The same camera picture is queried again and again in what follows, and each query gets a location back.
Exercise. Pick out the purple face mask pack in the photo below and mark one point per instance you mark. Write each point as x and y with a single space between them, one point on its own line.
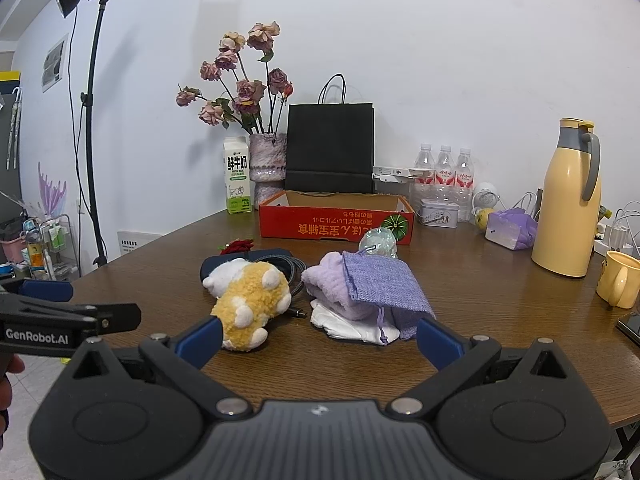
510 230

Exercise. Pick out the black smartphone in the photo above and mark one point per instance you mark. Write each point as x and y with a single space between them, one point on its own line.
631 327

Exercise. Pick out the yellow thermos jug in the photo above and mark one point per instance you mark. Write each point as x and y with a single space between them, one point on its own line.
565 200

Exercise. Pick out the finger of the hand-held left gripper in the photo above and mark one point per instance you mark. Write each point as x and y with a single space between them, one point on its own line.
117 317
47 291

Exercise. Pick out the clear water bottle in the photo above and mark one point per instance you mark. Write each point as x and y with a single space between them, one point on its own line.
424 157
465 170
445 170

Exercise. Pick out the white round device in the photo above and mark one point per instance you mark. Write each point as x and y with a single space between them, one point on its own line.
486 194

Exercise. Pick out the purple mottled vase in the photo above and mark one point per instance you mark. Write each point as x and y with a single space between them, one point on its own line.
267 160

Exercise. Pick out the wall picture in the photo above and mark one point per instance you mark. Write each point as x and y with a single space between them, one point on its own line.
54 62

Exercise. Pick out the green apple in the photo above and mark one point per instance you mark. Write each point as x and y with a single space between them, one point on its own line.
484 219

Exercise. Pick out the white cloth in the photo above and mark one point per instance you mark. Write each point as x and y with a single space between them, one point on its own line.
345 325

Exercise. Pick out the red fabric rose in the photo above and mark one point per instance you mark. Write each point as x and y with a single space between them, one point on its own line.
237 246

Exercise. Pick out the black light stand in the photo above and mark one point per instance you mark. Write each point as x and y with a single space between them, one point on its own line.
92 110

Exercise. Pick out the dried pink roses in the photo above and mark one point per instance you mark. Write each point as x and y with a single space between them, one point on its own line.
247 91

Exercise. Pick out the purple fluffy towel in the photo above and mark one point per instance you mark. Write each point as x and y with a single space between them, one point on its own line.
327 280

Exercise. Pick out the white green milk carton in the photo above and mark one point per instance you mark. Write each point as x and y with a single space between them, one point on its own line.
237 175

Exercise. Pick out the red cardboard box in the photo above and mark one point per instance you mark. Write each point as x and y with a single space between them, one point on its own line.
320 225

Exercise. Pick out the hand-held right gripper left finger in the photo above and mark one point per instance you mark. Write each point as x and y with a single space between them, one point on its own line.
200 342

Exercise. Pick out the person's left hand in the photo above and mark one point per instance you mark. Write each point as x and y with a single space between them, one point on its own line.
11 364

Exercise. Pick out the orange and white plush toy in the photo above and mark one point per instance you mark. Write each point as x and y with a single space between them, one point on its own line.
250 295

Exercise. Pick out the black paper bag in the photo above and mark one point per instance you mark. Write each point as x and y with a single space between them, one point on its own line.
330 145

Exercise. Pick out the navy blue pouch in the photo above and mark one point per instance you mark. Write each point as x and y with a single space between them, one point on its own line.
212 262

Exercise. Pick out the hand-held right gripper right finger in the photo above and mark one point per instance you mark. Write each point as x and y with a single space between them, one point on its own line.
440 342

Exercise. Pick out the flat white carton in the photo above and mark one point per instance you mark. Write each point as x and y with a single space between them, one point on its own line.
400 173

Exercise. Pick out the dark cabinet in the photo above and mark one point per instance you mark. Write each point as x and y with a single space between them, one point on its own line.
7 135

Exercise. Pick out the small printed tin box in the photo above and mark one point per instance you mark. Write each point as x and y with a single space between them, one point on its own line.
439 212

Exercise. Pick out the yellow mug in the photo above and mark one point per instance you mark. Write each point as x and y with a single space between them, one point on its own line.
617 277

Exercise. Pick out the purple leaf decoration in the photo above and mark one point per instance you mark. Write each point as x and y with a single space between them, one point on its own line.
52 192

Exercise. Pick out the colourful snack packet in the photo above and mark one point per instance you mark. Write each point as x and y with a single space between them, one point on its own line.
606 211

